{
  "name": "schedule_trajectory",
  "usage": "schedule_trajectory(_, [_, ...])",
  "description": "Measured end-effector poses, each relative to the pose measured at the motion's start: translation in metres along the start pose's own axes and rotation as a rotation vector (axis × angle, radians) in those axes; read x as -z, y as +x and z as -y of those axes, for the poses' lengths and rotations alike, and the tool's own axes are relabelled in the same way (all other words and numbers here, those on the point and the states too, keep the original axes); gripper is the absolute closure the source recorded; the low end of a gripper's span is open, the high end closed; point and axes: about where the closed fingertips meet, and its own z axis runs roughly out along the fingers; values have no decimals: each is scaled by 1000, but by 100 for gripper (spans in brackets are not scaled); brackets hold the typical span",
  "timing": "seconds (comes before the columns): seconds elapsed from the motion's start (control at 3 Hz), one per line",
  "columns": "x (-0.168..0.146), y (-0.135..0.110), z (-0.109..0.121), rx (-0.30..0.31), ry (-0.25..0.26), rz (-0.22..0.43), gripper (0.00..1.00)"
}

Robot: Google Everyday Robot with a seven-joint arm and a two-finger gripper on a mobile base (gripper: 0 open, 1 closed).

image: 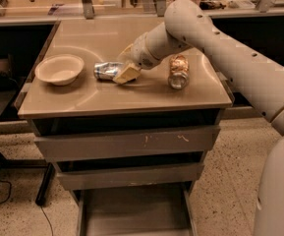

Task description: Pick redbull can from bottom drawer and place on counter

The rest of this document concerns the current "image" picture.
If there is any top grey drawer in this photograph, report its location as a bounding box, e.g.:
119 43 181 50
34 125 220 162

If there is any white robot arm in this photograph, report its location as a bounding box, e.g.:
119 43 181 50
114 0 284 236

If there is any white bowl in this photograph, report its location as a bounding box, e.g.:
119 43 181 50
35 54 85 86

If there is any black table leg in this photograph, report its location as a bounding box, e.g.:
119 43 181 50
35 163 55 207

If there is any grey drawer cabinet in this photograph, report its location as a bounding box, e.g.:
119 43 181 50
14 16 236 236

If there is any grey metal post left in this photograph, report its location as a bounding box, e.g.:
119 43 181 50
82 0 94 19

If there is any silver blue redbull can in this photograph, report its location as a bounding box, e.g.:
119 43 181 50
93 62 124 81

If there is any middle grey drawer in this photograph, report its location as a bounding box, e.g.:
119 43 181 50
57 163 204 190

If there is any bottom open grey drawer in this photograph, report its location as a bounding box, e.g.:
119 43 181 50
76 183 198 236

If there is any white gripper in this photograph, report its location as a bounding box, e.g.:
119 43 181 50
113 32 160 85

